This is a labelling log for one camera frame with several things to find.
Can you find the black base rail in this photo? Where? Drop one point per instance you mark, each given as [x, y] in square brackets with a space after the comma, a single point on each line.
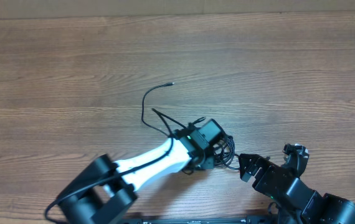
[249, 219]

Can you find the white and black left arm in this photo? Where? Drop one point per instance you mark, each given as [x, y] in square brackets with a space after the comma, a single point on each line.
[105, 190]

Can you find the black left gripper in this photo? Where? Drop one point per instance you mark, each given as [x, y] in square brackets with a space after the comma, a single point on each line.
[210, 161]

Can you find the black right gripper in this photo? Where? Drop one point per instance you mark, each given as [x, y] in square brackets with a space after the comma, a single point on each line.
[256, 161]

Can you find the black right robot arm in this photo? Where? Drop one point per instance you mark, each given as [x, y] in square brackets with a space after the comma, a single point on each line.
[294, 198]

